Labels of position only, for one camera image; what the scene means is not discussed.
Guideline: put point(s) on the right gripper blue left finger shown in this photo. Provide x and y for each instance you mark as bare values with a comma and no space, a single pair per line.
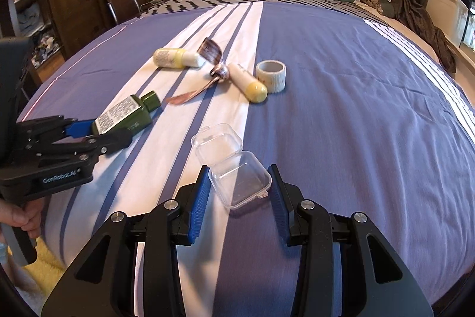
198,204

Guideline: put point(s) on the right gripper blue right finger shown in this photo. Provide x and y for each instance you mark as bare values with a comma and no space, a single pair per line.
278,202

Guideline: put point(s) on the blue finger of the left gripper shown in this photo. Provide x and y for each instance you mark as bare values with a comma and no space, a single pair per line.
107,143
80,129

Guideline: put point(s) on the dark green bottle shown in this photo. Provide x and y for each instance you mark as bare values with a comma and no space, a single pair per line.
132,113

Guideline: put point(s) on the clear plastic hinged box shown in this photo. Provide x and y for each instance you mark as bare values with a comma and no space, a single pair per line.
237,176

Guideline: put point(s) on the person's left hand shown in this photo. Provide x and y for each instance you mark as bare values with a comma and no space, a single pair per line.
28,217

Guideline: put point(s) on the white yellow capped tube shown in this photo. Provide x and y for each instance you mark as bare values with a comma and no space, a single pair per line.
251,87

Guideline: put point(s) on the yellow fluffy rug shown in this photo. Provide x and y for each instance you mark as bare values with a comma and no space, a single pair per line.
36,281

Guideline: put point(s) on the blue white striped bedspread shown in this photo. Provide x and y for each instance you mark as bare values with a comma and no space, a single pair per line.
367,122

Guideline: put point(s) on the white tape roll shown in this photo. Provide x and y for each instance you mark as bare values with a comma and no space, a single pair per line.
272,74

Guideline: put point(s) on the black white patterned sheet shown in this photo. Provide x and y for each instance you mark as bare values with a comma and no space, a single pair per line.
166,6

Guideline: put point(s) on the white storage box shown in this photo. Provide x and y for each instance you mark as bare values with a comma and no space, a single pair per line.
450,16

